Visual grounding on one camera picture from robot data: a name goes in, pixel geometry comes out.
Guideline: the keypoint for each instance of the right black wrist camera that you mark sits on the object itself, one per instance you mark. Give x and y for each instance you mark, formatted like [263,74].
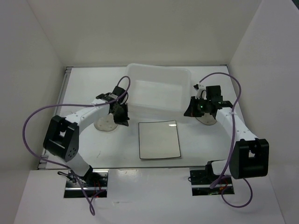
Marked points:
[212,93]

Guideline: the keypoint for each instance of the square white black-rimmed plate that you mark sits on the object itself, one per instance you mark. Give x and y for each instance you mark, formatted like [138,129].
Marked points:
[158,140]

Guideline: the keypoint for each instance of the right clear glass dish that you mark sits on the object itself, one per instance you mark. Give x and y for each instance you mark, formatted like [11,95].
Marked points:
[207,120]

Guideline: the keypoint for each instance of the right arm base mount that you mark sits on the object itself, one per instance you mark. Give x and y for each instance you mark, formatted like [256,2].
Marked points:
[200,182]

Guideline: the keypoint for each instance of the clear glass dish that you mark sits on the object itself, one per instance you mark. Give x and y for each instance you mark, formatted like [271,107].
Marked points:
[105,124]
[207,120]

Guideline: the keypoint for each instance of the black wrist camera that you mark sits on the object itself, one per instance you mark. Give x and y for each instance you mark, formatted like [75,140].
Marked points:
[212,93]
[118,93]

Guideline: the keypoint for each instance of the left clear glass dish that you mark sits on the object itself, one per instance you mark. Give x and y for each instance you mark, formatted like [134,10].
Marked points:
[105,124]

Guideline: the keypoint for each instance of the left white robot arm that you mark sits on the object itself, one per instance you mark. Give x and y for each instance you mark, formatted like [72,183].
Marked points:
[62,137]

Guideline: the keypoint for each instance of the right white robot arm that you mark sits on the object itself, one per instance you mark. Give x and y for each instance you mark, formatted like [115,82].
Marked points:
[248,155]

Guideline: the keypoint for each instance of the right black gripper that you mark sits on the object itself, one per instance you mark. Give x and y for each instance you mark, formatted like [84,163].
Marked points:
[191,111]

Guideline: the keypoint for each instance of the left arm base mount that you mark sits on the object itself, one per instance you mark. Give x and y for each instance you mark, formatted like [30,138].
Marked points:
[95,188]

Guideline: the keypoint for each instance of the translucent white plastic bin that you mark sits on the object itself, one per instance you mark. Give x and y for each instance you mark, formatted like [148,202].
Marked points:
[158,90]

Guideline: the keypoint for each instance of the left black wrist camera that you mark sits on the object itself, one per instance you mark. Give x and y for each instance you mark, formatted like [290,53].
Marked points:
[118,93]

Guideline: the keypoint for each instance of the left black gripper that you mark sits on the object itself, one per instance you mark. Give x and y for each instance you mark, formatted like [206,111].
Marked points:
[123,120]

